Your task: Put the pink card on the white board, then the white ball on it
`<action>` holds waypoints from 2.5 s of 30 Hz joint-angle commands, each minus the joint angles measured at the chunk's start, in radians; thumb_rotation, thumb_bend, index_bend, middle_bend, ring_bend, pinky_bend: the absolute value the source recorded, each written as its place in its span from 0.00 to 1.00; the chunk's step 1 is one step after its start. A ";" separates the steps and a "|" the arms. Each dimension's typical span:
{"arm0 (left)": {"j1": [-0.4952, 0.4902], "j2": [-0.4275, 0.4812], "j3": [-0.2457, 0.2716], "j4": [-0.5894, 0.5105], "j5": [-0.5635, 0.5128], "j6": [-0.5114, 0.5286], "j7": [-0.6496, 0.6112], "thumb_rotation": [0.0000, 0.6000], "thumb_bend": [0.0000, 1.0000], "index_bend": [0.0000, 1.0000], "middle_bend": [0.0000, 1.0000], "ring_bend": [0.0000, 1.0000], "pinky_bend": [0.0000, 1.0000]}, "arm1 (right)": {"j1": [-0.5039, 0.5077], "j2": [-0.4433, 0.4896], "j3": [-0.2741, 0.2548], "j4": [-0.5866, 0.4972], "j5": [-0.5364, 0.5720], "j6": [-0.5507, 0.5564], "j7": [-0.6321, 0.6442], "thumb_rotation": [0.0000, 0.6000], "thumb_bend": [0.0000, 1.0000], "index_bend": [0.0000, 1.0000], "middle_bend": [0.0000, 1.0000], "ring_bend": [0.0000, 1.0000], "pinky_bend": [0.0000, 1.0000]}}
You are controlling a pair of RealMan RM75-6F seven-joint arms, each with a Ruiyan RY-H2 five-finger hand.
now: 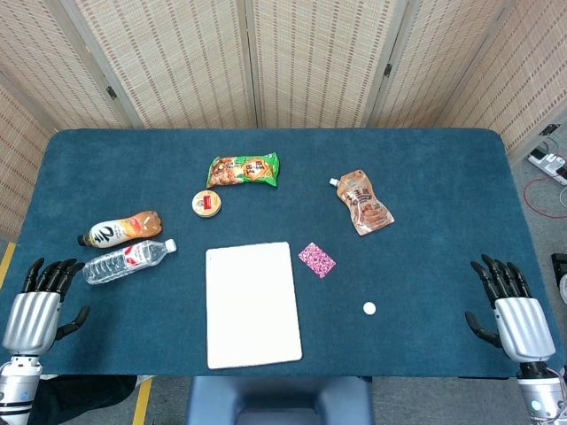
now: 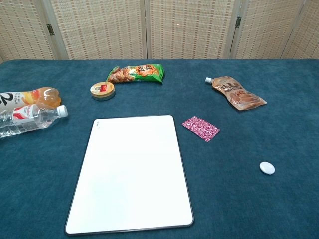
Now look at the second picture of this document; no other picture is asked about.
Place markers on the white round magnet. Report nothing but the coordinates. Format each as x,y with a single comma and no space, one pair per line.
267,168

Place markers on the white rectangular board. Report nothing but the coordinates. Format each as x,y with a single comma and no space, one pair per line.
129,174

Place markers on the green snack bag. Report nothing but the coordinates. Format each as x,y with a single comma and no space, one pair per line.
139,73

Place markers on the round gold tin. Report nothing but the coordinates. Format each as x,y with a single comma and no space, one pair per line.
102,90

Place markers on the brown spout pouch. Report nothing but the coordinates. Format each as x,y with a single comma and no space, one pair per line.
234,93

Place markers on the woven bamboo folding screen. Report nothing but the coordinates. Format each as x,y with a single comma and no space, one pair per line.
104,27

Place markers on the teal table cloth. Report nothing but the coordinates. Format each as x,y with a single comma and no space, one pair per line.
236,199

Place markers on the orange drink bottle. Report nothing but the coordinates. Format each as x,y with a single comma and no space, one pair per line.
47,96

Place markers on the clear water bottle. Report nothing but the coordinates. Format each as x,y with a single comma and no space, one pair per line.
35,119

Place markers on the dark metal screen hinge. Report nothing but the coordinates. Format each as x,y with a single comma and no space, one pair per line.
238,22
50,29

